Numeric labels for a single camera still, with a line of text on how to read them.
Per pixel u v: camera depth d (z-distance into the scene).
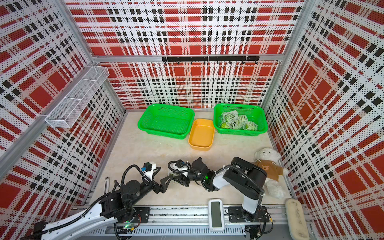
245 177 0.43
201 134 1.05
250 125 1.01
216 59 0.89
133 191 0.55
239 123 1.03
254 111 1.15
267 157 0.84
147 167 0.63
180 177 0.73
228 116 1.01
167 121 1.17
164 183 0.67
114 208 0.56
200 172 0.65
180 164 0.70
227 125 1.01
